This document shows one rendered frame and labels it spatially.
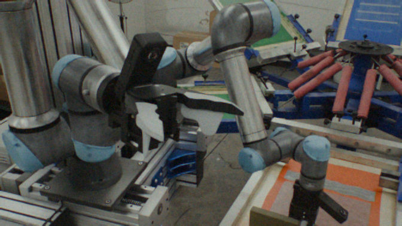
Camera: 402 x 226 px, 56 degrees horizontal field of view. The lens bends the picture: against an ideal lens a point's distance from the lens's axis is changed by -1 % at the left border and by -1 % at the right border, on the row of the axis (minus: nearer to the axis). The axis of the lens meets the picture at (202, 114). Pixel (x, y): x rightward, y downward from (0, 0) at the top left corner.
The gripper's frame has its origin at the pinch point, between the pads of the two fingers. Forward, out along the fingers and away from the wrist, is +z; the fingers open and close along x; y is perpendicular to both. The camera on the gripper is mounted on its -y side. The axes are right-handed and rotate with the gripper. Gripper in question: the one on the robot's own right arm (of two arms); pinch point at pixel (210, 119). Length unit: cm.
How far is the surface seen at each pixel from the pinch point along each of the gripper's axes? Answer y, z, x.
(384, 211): 59, 2, -104
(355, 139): 46, -24, -133
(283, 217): 54, -18, -64
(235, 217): 61, -34, -61
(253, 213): 55, -27, -60
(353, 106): 43, -42, -172
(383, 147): 47, -12, -137
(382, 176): 52, -6, -119
